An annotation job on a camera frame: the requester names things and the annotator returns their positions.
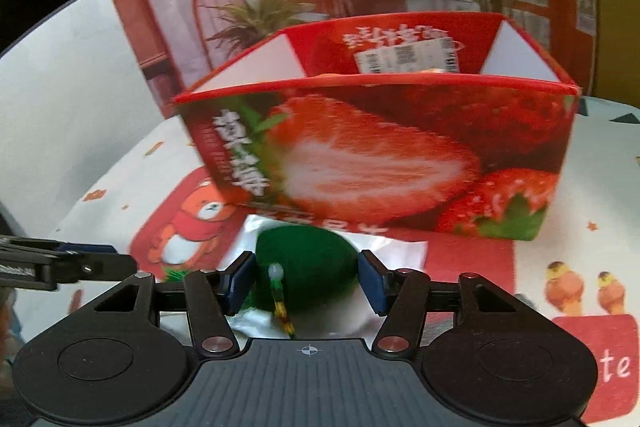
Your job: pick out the cartoon printed tablecloth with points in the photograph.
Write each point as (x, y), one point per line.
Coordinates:
(582, 270)

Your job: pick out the green soft hat toy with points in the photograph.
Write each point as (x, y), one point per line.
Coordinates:
(300, 269)

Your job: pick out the red strawberry cardboard box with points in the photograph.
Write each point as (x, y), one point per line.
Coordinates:
(476, 151)

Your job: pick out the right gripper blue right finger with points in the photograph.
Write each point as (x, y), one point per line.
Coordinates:
(379, 284)

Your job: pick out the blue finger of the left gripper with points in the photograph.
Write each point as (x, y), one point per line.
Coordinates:
(90, 262)

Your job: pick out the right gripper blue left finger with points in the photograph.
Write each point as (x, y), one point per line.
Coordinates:
(236, 282)

